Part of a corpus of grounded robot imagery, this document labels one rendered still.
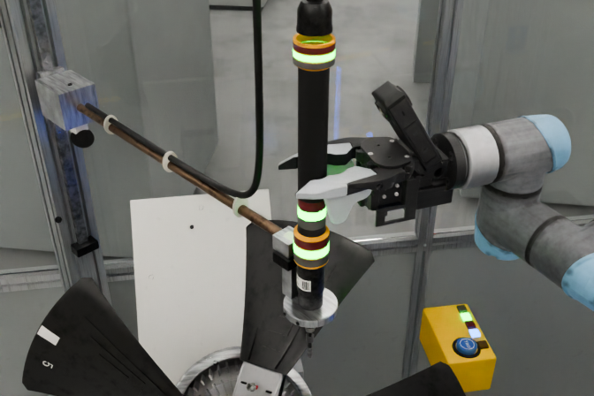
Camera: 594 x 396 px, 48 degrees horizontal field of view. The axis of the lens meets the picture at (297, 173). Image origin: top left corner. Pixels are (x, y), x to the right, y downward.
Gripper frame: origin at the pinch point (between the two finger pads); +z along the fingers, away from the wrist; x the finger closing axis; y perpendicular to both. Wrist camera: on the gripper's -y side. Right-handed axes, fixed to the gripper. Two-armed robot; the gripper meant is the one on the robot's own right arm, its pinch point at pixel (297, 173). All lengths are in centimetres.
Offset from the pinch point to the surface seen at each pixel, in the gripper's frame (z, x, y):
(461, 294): -69, 59, 87
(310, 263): -0.9, -2.2, 11.6
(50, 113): 28, 55, 13
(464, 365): -39, 15, 60
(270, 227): 1.6, 5.9, 11.2
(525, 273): -87, 56, 82
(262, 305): 0.6, 15.5, 33.0
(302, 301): -0.3, -1.1, 18.4
